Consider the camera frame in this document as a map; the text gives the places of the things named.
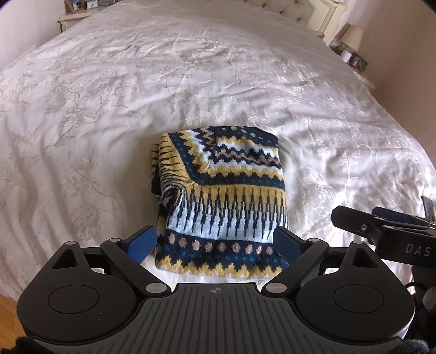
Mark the black smartphone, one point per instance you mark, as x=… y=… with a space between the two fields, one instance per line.
x=427 y=207

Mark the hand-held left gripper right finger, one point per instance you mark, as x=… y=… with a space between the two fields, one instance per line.
x=289 y=243

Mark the white cup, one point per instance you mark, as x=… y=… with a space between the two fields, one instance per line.
x=347 y=55

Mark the cream tufted headboard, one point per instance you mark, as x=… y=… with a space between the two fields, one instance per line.
x=299 y=13

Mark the small white clock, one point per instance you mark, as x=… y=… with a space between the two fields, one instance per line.
x=92 y=4

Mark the navy yellow patterned knit sweater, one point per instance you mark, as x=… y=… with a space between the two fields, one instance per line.
x=221 y=197

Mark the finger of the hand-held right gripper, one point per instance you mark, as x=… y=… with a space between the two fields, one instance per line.
x=354 y=221
x=395 y=214

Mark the dark photo frame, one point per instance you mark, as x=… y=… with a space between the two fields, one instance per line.
x=359 y=63

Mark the cream nightstand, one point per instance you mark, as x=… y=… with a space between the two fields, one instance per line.
x=76 y=18

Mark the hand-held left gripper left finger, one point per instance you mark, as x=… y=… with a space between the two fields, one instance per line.
x=141 y=245

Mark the cream shade table lamp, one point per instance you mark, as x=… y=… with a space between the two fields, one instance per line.
x=352 y=37

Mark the white floral bedspread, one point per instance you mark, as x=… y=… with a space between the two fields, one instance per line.
x=136 y=102

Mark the dark fuzzy cloth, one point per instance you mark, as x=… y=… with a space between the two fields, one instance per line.
x=425 y=316

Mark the wooden photo frame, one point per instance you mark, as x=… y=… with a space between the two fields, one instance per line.
x=74 y=5

